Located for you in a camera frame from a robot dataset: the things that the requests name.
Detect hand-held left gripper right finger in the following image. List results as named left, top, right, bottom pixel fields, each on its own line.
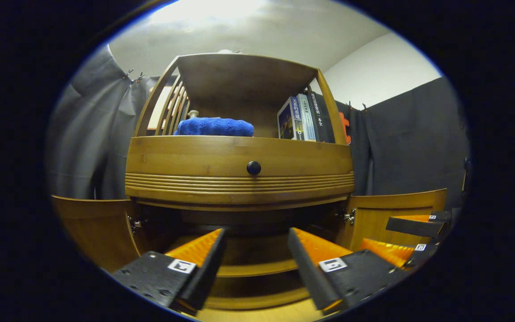
left=287, top=227, right=412, bottom=315

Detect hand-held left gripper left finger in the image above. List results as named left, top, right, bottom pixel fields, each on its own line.
left=113, top=228, right=228, bottom=316

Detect wooden shoe cabinet door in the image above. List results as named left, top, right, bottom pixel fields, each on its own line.
left=336, top=188, right=447, bottom=251
left=52, top=195, right=151, bottom=273

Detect wooden double-door shoe cabinet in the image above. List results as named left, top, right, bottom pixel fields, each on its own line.
left=52, top=53, right=447, bottom=320

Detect black backdrop cloth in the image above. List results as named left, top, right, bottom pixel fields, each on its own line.
left=46, top=45, right=470, bottom=211

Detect wooden ribbed drawer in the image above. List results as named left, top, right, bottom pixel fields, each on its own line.
left=125, top=136, right=355, bottom=211

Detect black spine book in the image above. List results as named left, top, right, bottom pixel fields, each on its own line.
left=308, top=91, right=335, bottom=144

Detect folded blue towel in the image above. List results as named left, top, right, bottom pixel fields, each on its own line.
left=175, top=117, right=255, bottom=137

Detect light grey spine book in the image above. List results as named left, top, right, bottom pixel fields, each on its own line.
left=296, top=93, right=317, bottom=142

